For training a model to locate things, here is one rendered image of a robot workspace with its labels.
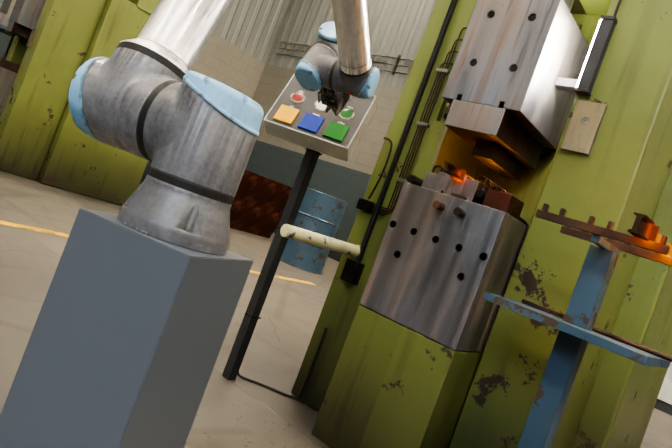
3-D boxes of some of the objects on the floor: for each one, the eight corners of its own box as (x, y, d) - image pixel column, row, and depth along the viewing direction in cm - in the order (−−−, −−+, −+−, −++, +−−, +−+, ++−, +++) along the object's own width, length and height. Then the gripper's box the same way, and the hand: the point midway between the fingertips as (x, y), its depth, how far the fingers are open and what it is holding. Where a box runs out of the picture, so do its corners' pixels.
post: (227, 380, 220) (328, 112, 223) (221, 375, 223) (320, 110, 225) (235, 380, 223) (334, 116, 226) (228, 375, 226) (326, 114, 228)
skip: (222, 228, 786) (244, 168, 788) (146, 192, 904) (166, 140, 906) (280, 243, 879) (300, 190, 881) (205, 209, 997) (222, 162, 1000)
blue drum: (300, 270, 639) (328, 194, 642) (264, 253, 676) (291, 181, 679) (331, 277, 686) (357, 206, 688) (296, 260, 722) (321, 193, 725)
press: (-20, 169, 509) (99, -138, 517) (-65, 141, 586) (40, -126, 593) (178, 220, 681) (266, -11, 688) (124, 193, 758) (204, -14, 765)
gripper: (314, 77, 183) (316, 122, 201) (340, 85, 181) (340, 130, 198) (325, 59, 187) (326, 105, 205) (351, 67, 185) (350, 113, 203)
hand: (336, 109), depth 202 cm, fingers closed
